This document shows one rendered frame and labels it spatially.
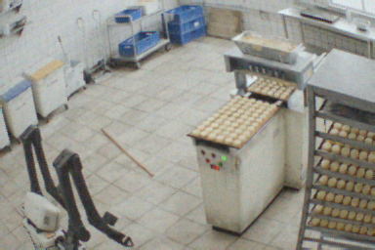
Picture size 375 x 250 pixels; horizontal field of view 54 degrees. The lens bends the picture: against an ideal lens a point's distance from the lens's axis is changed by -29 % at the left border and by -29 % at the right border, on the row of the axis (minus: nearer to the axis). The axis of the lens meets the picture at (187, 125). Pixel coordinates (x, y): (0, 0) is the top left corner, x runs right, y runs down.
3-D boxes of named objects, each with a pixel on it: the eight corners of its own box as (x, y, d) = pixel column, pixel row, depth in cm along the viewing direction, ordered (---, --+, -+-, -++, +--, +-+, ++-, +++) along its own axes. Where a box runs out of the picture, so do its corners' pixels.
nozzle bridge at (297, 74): (249, 77, 406) (243, 42, 390) (315, 96, 364) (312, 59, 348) (229, 93, 385) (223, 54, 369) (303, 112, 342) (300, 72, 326)
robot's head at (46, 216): (38, 229, 184) (42, 205, 185) (21, 212, 197) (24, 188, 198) (58, 235, 196) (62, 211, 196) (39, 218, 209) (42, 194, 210)
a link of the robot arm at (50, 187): (25, 127, 211) (33, 133, 204) (32, 123, 214) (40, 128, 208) (46, 193, 231) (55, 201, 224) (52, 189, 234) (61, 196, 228)
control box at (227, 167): (203, 162, 333) (200, 145, 326) (232, 171, 319) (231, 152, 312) (199, 165, 330) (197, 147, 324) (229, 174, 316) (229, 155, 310)
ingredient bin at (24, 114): (19, 146, 535) (6, 98, 499) (5, 135, 576) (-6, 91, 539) (42, 130, 568) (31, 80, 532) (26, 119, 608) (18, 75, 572)
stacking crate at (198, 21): (187, 22, 796) (186, 14, 786) (205, 24, 771) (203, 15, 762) (162, 32, 759) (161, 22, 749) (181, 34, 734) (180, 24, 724)
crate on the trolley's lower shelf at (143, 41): (141, 41, 741) (140, 31, 731) (160, 42, 721) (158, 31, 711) (118, 55, 702) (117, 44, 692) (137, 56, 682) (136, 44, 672)
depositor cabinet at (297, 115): (296, 116, 508) (289, 47, 468) (341, 129, 466) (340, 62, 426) (236, 182, 425) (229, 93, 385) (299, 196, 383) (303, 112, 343)
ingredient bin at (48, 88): (46, 126, 576) (36, 76, 539) (31, 115, 617) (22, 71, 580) (71, 108, 608) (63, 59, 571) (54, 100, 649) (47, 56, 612)
